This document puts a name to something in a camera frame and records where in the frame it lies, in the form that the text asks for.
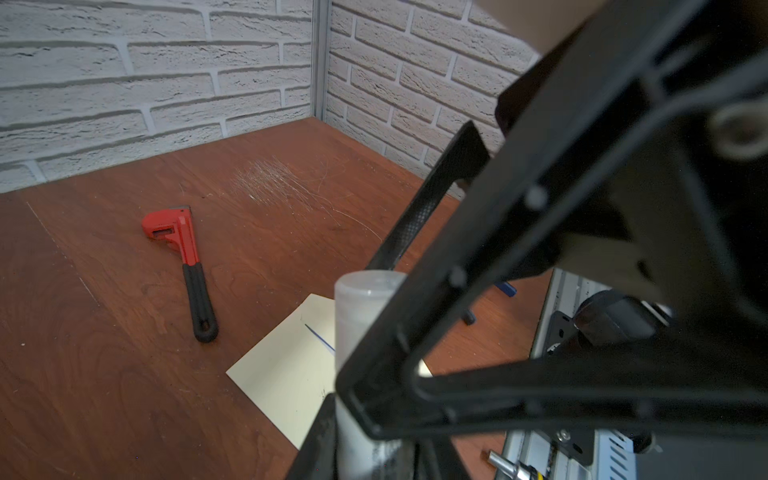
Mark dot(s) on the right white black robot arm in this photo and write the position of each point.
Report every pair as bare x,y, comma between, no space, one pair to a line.
612,324

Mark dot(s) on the black yellow screwdriver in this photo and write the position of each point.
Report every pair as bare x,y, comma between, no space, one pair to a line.
517,471

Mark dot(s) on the cream yellow envelope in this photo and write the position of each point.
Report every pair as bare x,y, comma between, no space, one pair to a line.
289,372

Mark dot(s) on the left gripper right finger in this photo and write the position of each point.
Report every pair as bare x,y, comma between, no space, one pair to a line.
438,459

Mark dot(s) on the red black pipe wrench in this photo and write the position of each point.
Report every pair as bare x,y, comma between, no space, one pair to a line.
175,227

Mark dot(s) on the white letter with blue border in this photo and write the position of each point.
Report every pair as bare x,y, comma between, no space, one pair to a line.
326,344

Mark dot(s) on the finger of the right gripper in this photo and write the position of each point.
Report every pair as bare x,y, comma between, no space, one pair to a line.
635,155
463,159

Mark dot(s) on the white glue stick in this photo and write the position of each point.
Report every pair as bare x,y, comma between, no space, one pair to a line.
360,297

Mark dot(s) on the blue handled pliers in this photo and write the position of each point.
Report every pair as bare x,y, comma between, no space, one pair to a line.
487,298

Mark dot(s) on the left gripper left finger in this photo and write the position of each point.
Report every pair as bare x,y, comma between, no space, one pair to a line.
316,459

